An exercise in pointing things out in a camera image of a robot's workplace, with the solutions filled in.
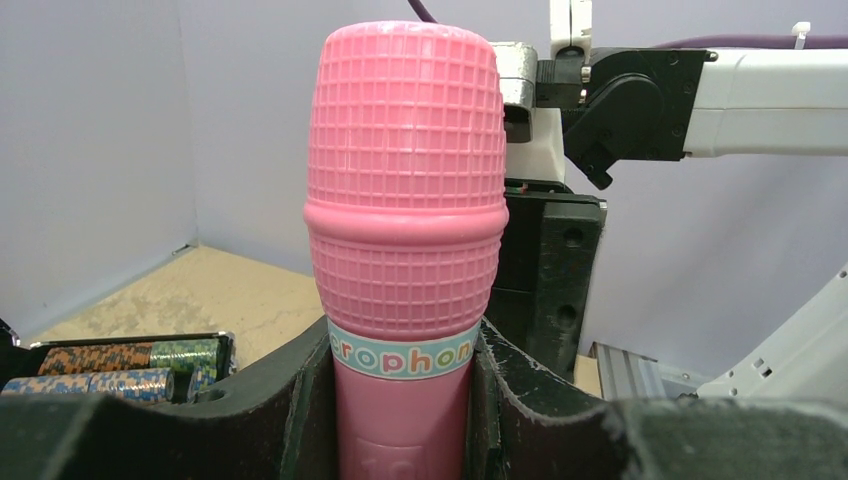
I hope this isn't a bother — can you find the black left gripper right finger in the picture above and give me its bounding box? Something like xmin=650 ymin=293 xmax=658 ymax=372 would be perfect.
xmin=465 ymin=323 xmax=847 ymax=479

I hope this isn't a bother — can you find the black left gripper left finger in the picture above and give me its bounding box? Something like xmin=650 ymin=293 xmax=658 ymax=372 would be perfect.
xmin=1 ymin=321 xmax=335 ymax=479

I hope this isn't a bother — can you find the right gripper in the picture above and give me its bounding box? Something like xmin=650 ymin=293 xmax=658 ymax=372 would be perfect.
xmin=486 ymin=188 xmax=606 ymax=381

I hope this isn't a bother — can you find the pink toy microphone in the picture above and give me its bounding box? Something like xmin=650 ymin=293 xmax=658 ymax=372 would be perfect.
xmin=304 ymin=21 xmax=508 ymax=479

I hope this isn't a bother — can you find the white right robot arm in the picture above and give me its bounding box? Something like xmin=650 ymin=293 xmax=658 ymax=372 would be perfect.
xmin=487 ymin=42 xmax=847 ymax=402

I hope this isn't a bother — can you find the green poker chip stack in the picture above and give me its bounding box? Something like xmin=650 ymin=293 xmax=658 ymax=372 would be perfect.
xmin=149 ymin=338 xmax=220 ymax=401

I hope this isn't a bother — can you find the black poker chip case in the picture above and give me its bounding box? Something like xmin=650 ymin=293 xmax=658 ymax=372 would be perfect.
xmin=1 ymin=324 xmax=237 ymax=405

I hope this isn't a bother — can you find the blue orange chip stack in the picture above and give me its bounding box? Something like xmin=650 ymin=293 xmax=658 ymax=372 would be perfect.
xmin=1 ymin=368 xmax=176 ymax=404

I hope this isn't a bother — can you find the orange black chip stack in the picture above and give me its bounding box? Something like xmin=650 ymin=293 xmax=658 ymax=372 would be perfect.
xmin=38 ymin=342 xmax=153 ymax=375

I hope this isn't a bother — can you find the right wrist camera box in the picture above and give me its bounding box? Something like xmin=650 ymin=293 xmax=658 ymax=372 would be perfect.
xmin=491 ymin=0 xmax=593 ymax=188

